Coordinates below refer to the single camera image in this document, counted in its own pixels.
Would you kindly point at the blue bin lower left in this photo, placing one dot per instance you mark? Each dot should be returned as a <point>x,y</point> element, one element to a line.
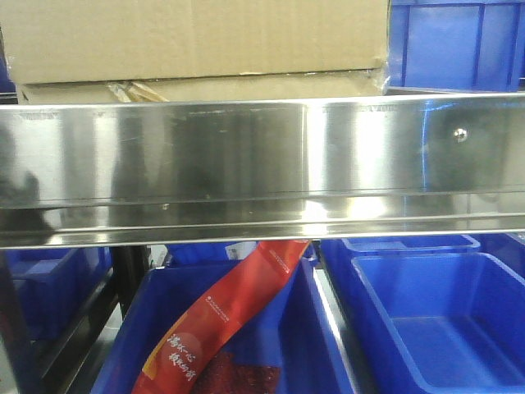
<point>52,284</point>

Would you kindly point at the blue bin with snack bag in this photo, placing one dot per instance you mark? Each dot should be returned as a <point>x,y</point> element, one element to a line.
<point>292,333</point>

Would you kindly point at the black shelf frame post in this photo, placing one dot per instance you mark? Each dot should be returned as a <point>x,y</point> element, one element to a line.
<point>130,264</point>

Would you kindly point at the shelf rail screw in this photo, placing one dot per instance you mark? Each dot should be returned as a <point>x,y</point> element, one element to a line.
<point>460,135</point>

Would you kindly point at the empty blue bin lower right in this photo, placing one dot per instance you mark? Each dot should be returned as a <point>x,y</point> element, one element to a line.
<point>441,323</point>

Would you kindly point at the blue bin behind lower right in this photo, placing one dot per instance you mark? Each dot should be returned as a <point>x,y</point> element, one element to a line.
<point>338,253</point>

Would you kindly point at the brown cardboard carton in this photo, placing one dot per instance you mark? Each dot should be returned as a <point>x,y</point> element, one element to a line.
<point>156,51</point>

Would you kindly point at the blue bin upper right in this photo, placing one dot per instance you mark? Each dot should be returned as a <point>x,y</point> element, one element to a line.
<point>464,45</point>

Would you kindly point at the red snack bag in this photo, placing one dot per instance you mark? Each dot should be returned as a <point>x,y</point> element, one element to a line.
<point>185,350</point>

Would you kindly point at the stainless steel shelf rail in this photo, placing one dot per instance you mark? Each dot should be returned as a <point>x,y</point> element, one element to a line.
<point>147,173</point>

